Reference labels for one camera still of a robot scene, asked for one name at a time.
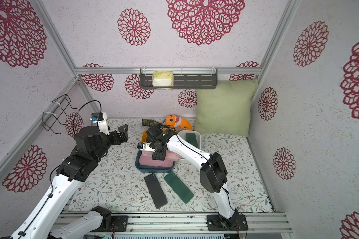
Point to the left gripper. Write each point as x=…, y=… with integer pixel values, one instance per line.
x=123, y=134

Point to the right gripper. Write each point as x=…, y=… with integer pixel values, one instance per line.
x=158, y=153

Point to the pink pencil case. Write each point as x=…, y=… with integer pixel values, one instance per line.
x=169, y=155
x=148, y=161

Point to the black pencil case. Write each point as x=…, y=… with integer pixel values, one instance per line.
x=155, y=191

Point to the green pencil case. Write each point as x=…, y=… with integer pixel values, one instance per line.
x=183, y=192
x=192, y=139

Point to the green pencil case front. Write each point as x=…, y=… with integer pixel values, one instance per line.
x=183, y=192

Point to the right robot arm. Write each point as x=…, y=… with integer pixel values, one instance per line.
x=212, y=170

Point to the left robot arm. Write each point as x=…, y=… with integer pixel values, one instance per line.
x=70, y=175

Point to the teal storage box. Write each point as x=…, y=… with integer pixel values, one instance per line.
x=151, y=169

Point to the yellow storage box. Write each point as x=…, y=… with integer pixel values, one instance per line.
x=144, y=136

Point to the white storage box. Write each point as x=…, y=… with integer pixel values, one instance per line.
x=183, y=133

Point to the floral dark fabric pouch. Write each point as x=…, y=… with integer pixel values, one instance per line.
x=150, y=122

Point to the orange fish plush toy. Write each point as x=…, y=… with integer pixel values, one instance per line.
x=178, y=122

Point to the floral table mat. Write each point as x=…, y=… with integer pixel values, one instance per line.
x=117, y=185

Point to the yellow sponge in bag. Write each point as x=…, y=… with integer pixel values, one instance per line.
x=163, y=79

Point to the green cushion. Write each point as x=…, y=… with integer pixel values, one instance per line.
x=225, y=109

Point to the black wire wall rack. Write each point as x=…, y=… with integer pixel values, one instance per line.
x=50, y=118

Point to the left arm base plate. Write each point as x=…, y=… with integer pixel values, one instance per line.
x=113, y=224

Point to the grey wall shelf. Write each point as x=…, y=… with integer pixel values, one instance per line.
x=182, y=81

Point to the aluminium front rail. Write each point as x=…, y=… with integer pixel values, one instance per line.
x=194, y=223

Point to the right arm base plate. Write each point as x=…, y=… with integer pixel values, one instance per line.
x=237, y=223

